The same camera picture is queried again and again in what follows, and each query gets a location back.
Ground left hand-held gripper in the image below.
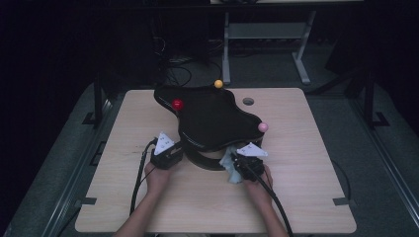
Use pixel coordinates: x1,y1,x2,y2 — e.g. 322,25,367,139
149,131,186,171

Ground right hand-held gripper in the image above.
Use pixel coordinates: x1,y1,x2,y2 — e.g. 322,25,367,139
230,141,269,183

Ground light blue wiping cloth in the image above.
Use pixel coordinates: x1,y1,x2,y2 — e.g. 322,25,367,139
218,145,245,185

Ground black wavy tray with ball knobs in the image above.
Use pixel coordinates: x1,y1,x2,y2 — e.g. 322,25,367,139
153,78,270,172

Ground person's left hand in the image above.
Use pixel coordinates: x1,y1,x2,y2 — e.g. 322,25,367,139
143,161,173,198

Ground person's right hand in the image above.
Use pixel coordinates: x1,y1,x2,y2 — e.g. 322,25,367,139
242,164,274,199

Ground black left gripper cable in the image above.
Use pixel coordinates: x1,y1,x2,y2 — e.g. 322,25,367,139
129,137,159,215

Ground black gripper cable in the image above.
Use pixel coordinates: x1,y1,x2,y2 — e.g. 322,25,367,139
244,163,294,237
129,137,159,215

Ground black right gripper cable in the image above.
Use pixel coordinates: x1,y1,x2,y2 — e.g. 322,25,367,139
244,163,294,237

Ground black floor cables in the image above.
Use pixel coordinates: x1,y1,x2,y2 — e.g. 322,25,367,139
151,36,225,88

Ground black stand post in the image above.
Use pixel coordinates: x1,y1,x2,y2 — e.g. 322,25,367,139
82,72,107,127
362,72,390,128

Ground thin black table cable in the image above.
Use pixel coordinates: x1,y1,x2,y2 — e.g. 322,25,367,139
330,159,353,200

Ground aluminium floor rail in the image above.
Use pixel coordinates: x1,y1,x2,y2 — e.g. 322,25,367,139
349,98,419,229
41,98,115,237

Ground grey metal desk frame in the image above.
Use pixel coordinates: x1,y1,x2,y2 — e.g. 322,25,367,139
221,10,317,85

